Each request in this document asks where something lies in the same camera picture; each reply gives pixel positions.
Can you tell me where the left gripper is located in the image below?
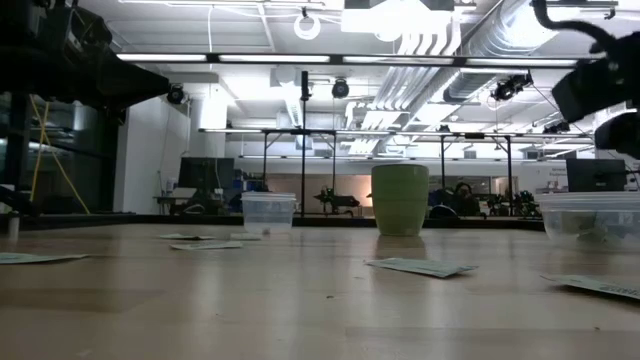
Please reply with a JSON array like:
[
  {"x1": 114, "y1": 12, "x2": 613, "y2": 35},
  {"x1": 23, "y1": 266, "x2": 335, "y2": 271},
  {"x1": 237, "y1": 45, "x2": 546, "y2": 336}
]
[{"x1": 0, "y1": 47, "x2": 172, "y2": 110}]

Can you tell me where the person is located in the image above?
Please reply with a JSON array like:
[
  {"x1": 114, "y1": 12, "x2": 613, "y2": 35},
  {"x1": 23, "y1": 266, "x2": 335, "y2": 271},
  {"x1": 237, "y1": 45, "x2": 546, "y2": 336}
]
[{"x1": 448, "y1": 181, "x2": 482, "y2": 217}]

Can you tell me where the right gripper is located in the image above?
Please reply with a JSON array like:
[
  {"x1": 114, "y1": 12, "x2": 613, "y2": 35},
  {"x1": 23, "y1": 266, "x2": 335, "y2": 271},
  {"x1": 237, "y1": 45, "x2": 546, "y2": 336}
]
[{"x1": 551, "y1": 55, "x2": 640, "y2": 161}]

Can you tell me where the black background rig frame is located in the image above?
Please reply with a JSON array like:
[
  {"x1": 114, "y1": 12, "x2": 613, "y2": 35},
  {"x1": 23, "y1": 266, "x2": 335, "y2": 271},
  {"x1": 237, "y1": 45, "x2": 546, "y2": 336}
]
[
  {"x1": 414, "y1": 130, "x2": 596, "y2": 201},
  {"x1": 199, "y1": 127, "x2": 341, "y2": 216}
]

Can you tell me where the small clear plastic container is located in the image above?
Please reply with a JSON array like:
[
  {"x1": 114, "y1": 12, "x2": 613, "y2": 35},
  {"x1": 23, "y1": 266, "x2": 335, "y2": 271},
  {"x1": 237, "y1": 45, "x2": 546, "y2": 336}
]
[{"x1": 240, "y1": 192, "x2": 297, "y2": 235}]

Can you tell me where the black computer monitor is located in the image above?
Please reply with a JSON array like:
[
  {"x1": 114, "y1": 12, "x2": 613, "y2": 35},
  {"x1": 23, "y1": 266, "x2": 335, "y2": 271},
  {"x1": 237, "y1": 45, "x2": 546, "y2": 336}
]
[
  {"x1": 177, "y1": 157, "x2": 236, "y2": 190},
  {"x1": 566, "y1": 158, "x2": 627, "y2": 192}
]

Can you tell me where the small white post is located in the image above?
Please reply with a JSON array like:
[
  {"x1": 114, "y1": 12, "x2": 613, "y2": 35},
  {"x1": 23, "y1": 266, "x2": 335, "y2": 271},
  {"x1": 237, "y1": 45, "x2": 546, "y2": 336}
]
[{"x1": 7, "y1": 209, "x2": 21, "y2": 242}]

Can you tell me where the large clear plastic bin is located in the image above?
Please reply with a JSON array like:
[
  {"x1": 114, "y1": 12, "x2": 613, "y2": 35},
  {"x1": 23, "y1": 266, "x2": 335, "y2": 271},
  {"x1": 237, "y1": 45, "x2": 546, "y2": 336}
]
[{"x1": 537, "y1": 191, "x2": 640, "y2": 251}]

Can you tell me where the yellow extension cable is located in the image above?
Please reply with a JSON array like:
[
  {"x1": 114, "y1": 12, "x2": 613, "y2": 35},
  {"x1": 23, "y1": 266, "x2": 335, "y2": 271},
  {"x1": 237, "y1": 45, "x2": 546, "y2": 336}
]
[{"x1": 28, "y1": 94, "x2": 92, "y2": 216}]

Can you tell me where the black aluminium table frame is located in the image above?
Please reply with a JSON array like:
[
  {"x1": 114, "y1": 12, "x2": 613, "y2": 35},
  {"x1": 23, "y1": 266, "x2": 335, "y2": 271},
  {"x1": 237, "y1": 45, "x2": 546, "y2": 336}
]
[{"x1": 0, "y1": 213, "x2": 546, "y2": 232}]

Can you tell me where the green cup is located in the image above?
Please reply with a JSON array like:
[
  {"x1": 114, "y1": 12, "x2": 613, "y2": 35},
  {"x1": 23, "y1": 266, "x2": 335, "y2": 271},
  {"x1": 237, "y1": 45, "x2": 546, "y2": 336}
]
[{"x1": 371, "y1": 163, "x2": 430, "y2": 237}]

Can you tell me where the white hanging cable ring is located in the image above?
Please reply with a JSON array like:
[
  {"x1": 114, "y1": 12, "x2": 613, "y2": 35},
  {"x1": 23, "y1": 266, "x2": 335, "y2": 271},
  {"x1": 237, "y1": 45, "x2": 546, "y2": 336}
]
[{"x1": 293, "y1": 12, "x2": 322, "y2": 41}]

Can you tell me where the dark shelving rack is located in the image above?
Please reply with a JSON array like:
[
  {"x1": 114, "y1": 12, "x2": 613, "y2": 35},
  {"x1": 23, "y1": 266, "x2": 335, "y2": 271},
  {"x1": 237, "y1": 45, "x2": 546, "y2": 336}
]
[{"x1": 0, "y1": 94, "x2": 126, "y2": 216}]

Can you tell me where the black tripod stand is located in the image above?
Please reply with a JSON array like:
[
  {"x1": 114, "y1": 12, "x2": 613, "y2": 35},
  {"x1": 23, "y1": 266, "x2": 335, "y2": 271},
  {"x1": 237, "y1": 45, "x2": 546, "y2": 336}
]
[{"x1": 298, "y1": 69, "x2": 310, "y2": 217}]

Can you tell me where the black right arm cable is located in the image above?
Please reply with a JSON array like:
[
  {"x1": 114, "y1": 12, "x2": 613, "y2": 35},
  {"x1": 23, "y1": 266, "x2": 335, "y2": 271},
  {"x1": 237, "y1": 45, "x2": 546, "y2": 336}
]
[{"x1": 531, "y1": 0, "x2": 617, "y2": 49}]

